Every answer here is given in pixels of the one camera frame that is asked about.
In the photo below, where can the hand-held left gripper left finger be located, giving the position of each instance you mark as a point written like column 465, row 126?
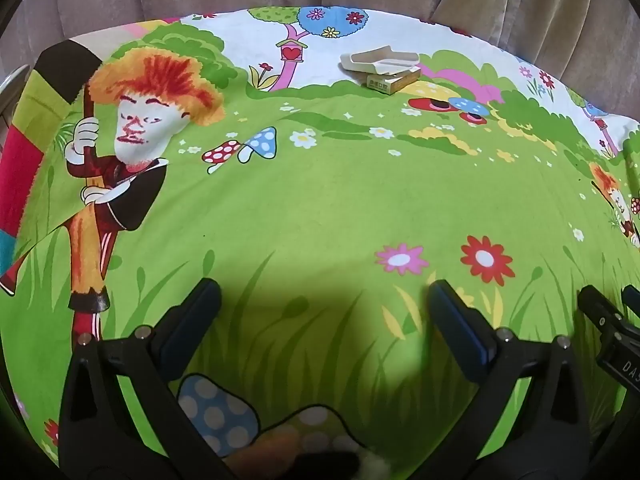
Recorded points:
column 200, row 310

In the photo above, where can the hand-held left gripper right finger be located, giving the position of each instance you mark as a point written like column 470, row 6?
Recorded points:
column 457, row 325

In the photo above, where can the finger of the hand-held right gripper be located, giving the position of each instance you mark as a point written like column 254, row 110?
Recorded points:
column 633, row 297
column 602, row 310

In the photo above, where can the white plastic tray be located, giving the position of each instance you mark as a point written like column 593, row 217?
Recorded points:
column 372, row 60

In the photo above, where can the cartoon printed green bed sheet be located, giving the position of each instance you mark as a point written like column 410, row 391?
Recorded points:
column 325, row 200

